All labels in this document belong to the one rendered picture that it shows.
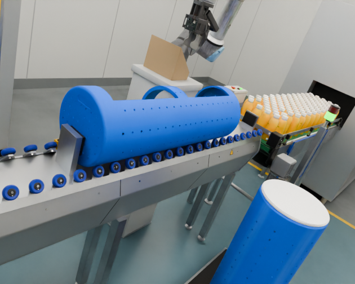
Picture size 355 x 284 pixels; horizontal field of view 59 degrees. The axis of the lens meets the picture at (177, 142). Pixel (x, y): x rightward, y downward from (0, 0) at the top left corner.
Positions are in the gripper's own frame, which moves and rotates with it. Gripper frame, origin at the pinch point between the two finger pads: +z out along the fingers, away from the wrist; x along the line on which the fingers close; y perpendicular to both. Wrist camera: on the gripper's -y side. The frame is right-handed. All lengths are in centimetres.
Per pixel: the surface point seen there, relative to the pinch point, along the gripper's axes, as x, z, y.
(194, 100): 7.5, 18.4, -2.7
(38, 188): 11, 44, 66
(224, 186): 7, 87, -75
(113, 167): 11, 43, 37
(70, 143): 2, 36, 52
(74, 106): -5, 25, 48
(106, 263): 9, 104, 23
